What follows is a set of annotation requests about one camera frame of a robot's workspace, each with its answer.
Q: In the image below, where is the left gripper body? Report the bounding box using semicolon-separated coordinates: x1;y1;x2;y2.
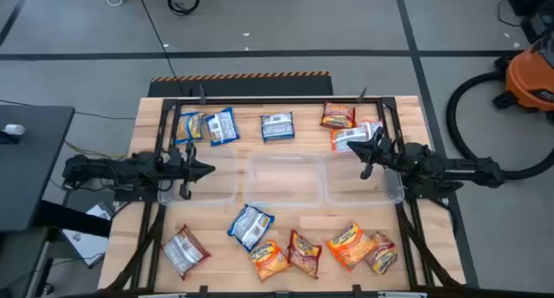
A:
163;142;196;200

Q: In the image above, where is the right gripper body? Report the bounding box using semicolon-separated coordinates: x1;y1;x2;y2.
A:
360;126;408;180

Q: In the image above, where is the blue Maruchan ramen pack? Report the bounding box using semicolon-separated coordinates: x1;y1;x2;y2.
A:
173;111;206;146
205;107;241;147
260;111;296;143
227;204;276;253

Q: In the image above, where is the red Maruchan beef ramen pack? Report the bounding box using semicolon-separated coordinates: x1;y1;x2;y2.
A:
161;223;212;282
319;101;357;130
286;229;324;280
364;231;399;276

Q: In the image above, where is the clear plastic bin with label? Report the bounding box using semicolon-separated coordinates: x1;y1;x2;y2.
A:
243;151;325;209

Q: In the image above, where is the black hazard-striped floor mat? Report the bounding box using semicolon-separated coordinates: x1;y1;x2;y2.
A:
147;70;335;98

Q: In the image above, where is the black floor beam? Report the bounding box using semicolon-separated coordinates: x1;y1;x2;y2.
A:
33;199;113;239

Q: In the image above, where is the grey flat device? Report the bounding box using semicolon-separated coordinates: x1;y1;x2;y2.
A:
60;226;108;269

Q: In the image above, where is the black desk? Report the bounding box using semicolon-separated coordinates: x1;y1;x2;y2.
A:
0;104;76;234

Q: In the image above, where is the orange shop vacuum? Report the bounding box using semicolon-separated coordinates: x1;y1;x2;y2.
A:
493;31;554;122

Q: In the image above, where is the small white bottle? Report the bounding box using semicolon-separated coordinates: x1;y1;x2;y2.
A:
2;123;26;137

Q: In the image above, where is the black case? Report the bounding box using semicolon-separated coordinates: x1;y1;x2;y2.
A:
520;12;554;46

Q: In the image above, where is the black vacuum hose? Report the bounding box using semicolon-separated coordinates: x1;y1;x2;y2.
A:
445;70;554;181

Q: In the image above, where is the thin yellow cable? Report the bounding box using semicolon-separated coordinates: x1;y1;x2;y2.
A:
64;139;129;160

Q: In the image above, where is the thin black floor cable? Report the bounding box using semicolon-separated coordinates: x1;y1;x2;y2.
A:
0;98;137;120

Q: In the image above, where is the black metal table frame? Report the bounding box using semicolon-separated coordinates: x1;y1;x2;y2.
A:
103;95;467;298

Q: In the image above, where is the long black floor cable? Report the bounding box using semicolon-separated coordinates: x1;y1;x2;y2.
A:
135;0;190;97

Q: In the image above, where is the coiled black cable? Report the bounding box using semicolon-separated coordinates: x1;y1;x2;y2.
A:
166;0;201;17

